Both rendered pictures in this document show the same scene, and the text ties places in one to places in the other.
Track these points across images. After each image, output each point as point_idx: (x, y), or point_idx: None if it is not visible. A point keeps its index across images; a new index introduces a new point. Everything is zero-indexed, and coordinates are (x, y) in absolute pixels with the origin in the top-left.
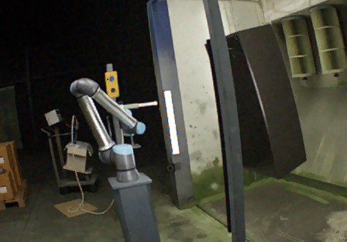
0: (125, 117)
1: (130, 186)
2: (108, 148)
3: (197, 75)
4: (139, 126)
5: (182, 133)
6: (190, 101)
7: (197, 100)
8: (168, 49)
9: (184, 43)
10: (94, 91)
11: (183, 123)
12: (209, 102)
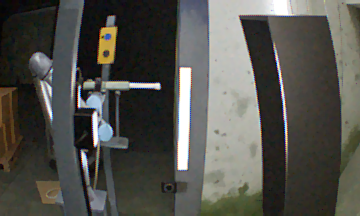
0: None
1: None
2: None
3: (242, 52)
4: (102, 129)
5: (199, 141)
6: (224, 90)
7: (236, 91)
8: (199, 6)
9: (226, 3)
10: (44, 75)
11: (205, 125)
12: (254, 99)
